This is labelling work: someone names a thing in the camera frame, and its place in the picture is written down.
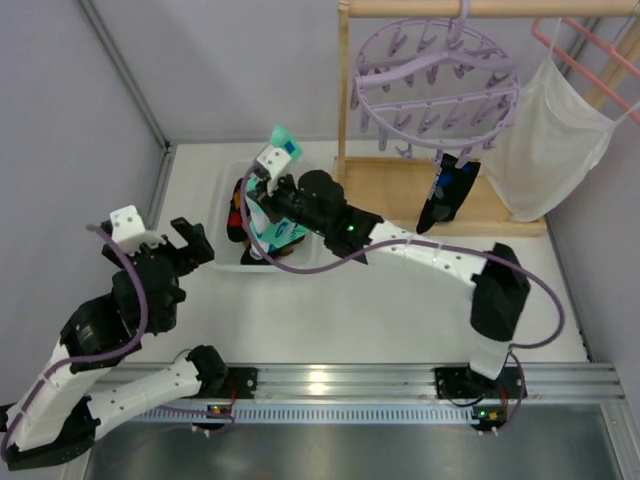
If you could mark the grey slotted cable duct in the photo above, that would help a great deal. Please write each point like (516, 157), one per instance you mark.
(347, 414)

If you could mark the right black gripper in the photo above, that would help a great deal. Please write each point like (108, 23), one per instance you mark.
(267, 201)

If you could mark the wooden rack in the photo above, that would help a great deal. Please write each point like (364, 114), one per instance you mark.
(397, 188)

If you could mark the black sport sock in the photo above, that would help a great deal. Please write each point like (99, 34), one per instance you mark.
(449, 190)

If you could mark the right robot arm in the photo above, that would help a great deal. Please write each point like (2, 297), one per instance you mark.
(493, 282)

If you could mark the red yellow argyle sock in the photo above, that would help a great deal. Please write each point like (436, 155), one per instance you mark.
(234, 227)

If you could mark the white mesh laundry bag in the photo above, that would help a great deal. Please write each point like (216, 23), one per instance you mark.
(555, 140)

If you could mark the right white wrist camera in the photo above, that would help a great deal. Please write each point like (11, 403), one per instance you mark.
(272, 163)

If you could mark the aluminium mounting rail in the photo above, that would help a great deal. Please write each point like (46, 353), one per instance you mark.
(545, 382)

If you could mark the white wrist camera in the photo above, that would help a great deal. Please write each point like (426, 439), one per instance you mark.
(130, 232)
(272, 163)

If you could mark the purple round clip hanger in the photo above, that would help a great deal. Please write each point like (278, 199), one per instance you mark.
(434, 83)

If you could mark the white plastic basket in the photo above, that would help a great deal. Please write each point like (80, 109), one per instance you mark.
(227, 253)

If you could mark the pink clothes hanger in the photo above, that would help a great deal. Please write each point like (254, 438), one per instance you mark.
(603, 65)

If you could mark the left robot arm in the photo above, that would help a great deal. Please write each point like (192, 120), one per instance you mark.
(60, 417)

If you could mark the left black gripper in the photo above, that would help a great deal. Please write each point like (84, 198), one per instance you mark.
(176, 251)

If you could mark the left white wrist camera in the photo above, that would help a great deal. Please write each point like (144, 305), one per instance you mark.
(130, 232)

